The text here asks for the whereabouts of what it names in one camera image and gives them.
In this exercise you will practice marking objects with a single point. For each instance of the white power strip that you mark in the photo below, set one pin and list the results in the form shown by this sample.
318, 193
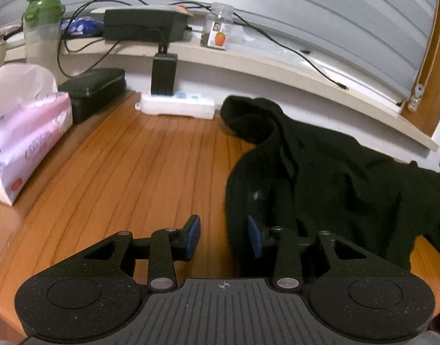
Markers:
180, 107

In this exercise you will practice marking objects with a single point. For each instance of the glass jar with orange label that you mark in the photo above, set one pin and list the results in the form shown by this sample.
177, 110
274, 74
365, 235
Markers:
216, 25

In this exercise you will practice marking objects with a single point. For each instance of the clear plastic bag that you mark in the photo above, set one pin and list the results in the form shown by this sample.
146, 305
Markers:
277, 48

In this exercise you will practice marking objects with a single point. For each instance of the black pants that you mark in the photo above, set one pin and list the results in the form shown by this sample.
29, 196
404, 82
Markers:
331, 187

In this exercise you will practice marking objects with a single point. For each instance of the black power adapter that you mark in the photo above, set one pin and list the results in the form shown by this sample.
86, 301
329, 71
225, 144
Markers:
164, 75

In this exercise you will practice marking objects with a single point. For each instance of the grey window blind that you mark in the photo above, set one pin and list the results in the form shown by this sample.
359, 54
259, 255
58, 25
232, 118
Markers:
277, 7

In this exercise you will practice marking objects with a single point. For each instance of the blue packet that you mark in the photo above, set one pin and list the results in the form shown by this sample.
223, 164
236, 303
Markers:
83, 27

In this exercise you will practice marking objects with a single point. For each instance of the beige window sill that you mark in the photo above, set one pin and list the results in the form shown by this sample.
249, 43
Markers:
277, 68

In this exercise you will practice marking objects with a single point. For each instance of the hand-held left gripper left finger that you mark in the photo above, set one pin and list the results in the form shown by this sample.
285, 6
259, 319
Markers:
193, 237

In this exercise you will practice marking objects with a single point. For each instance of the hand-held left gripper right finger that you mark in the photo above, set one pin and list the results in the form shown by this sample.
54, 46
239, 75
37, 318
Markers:
255, 239

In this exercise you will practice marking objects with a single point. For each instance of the green lid plastic bottle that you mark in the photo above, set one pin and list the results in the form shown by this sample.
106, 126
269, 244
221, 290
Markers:
42, 43

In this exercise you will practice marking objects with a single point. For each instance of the black case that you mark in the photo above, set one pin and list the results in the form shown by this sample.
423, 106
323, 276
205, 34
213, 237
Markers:
94, 90

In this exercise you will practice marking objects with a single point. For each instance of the black electronics box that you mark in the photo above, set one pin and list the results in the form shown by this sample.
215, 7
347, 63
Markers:
141, 25

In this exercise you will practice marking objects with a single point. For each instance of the pink tissue pack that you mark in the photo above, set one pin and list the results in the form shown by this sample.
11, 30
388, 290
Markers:
22, 133

